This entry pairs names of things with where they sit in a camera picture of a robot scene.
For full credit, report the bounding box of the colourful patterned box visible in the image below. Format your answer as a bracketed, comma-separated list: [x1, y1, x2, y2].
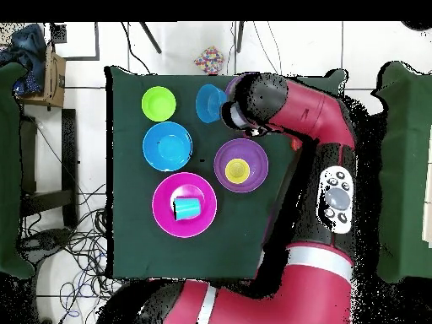
[193, 46, 226, 76]

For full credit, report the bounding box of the dark green table cloth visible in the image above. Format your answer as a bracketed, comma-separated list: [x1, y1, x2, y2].
[105, 65, 348, 281]

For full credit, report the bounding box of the black stool frame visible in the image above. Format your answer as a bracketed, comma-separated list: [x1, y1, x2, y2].
[19, 108, 79, 229]

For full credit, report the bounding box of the blue cable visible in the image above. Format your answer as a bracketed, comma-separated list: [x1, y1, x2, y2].
[59, 249, 109, 320]

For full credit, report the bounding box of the small blue patterned bowl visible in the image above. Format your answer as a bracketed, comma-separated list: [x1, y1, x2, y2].
[195, 84, 228, 125]

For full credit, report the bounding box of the pale yellow translucent cup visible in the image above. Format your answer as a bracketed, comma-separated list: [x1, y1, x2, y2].
[224, 158, 251, 185]

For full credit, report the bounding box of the blue cloth bundle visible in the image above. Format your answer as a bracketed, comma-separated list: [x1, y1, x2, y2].
[0, 23, 47, 96]

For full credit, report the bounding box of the green cloth side table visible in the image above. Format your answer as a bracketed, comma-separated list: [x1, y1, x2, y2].
[0, 62, 36, 280]
[369, 61, 432, 284]

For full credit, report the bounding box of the large blue bowl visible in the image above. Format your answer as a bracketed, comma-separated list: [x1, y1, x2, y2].
[142, 121, 194, 172]

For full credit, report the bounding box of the black floor cable tangle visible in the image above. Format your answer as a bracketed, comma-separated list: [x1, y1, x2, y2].
[19, 181, 129, 324]

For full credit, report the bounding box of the pink bowl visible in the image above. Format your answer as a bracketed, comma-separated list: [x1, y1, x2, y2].
[151, 171, 219, 239]

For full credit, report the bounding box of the green bowl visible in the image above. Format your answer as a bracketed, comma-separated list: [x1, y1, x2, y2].
[141, 85, 177, 122]

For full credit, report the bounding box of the black floor frame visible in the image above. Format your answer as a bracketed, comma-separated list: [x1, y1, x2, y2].
[49, 21, 101, 62]

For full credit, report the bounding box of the cardboard box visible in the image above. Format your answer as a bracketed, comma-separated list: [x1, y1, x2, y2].
[19, 45, 68, 109]

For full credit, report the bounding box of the black tripod leg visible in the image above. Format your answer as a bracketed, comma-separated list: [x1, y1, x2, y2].
[138, 21, 163, 55]
[235, 21, 246, 54]

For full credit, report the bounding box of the black pedestal leg with caster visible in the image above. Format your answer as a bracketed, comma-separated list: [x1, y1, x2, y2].
[18, 227, 73, 259]

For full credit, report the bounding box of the blue cup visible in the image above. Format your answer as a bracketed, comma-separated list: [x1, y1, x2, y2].
[173, 196, 203, 221]

